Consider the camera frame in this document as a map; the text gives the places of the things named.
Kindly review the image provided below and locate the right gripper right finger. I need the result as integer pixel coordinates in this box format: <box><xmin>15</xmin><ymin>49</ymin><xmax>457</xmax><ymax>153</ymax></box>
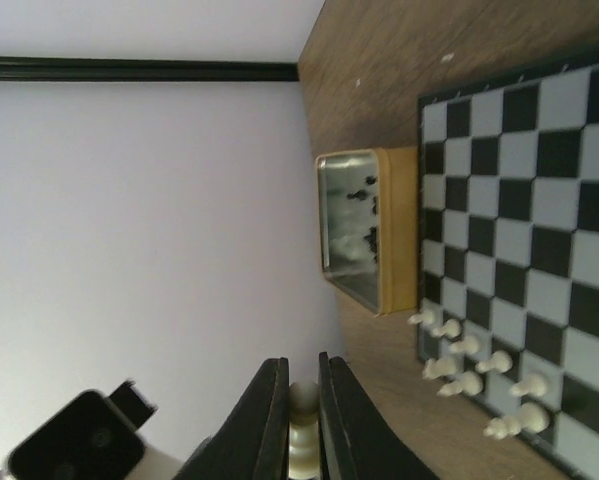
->
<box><xmin>319</xmin><ymin>352</ymin><xmax>438</xmax><ymax>480</ymax></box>

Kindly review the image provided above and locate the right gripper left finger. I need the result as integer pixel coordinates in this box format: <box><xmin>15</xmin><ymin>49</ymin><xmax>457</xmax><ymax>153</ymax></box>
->
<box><xmin>175</xmin><ymin>357</ymin><xmax>290</xmax><ymax>480</ymax></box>

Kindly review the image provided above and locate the white pawn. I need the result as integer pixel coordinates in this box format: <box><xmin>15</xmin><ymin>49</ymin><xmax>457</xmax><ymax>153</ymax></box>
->
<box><xmin>475</xmin><ymin>350</ymin><xmax>513</xmax><ymax>373</ymax></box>
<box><xmin>509</xmin><ymin>372</ymin><xmax>550</xmax><ymax>397</ymax></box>
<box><xmin>430</xmin><ymin>319</ymin><xmax>462</xmax><ymax>339</ymax></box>
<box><xmin>483</xmin><ymin>402</ymin><xmax>550</xmax><ymax>440</ymax></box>
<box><xmin>288</xmin><ymin>381</ymin><xmax>320</xmax><ymax>479</ymax></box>
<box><xmin>408</xmin><ymin>308</ymin><xmax>437</xmax><ymax>327</ymax></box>
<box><xmin>449</xmin><ymin>334</ymin><xmax>481</xmax><ymax>355</ymax></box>

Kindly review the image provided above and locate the white bishop piece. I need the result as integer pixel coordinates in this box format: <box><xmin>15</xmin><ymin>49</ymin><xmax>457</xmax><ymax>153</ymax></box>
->
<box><xmin>437</xmin><ymin>371</ymin><xmax>484</xmax><ymax>397</ymax></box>

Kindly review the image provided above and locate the white knight piece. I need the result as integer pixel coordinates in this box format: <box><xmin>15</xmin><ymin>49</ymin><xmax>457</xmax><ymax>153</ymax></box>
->
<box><xmin>422</xmin><ymin>356</ymin><xmax>459</xmax><ymax>380</ymax></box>

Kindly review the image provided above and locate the black chess pieces pile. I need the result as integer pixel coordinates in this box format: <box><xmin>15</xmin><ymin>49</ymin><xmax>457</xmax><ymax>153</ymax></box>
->
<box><xmin>344</xmin><ymin>175</ymin><xmax>378</xmax><ymax>263</ymax></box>

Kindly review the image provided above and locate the yellow tin tray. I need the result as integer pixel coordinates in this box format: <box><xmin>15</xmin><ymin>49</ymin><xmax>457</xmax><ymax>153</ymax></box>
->
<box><xmin>315</xmin><ymin>147</ymin><xmax>419</xmax><ymax>316</ymax></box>

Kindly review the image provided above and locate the black and silver chessboard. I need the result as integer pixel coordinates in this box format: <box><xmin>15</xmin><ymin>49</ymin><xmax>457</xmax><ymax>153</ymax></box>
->
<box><xmin>414</xmin><ymin>46</ymin><xmax>599</xmax><ymax>479</ymax></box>

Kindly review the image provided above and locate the left black frame post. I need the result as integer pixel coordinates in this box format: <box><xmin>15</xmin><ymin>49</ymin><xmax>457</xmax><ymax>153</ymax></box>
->
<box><xmin>0</xmin><ymin>56</ymin><xmax>299</xmax><ymax>83</ymax></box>

